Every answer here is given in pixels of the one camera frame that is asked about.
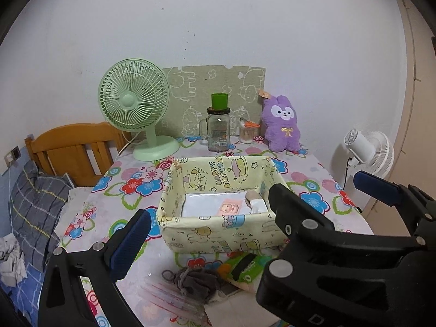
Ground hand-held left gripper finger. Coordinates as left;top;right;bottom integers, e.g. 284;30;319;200
37;209;153;327

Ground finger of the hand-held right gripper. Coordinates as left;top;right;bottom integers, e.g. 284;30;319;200
353;171;436;246
255;183;436;305

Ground grey drawstring pouch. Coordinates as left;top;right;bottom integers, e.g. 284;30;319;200
162;266;225;305

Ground yellow printed fabric storage box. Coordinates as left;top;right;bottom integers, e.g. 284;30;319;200
157;155;290;254

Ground white standing fan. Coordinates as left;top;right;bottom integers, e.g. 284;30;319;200
342;129;395;178

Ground rolled beige white cloth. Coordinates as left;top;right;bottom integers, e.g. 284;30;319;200
243;191;270;215

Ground clear pink-striped plastic bag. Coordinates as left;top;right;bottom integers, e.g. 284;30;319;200
136;276;212;327

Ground white blanket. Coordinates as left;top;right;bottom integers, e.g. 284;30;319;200
59;186;98;246

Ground beige door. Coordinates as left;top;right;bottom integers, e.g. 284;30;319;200
392;0;436;235

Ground white flat packet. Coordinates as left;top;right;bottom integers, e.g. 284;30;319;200
180;192;253;217

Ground purple plush bunny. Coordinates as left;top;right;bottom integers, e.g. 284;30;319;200
259;89;302;153

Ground grey plaid pillow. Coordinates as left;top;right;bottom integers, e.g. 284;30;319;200
8;160;74;271

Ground cotton swab container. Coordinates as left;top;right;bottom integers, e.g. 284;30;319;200
238;117;260;144

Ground wooden headboard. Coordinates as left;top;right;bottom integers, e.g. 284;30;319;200
25;122;132;188

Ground crumpled white cloth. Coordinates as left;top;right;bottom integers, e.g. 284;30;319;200
0;235;28;287

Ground blue bedsheet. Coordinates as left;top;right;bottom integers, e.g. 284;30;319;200
0;266;48;317

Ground glass mug jar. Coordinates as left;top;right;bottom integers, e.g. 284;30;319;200
198;107;235;152

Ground green desk fan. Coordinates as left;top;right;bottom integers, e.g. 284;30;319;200
98;59;179;161

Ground green plastic cup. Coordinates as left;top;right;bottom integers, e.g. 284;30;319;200
211;93;229;110

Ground green printed board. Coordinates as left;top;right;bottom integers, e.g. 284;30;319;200
162;64;267;140

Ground black fan cable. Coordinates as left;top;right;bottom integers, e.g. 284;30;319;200
343;157;352;191

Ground white fan cord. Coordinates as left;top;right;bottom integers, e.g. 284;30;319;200
117;131;144;159

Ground wall outlet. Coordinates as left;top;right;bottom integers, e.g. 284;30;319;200
3;146;22;169

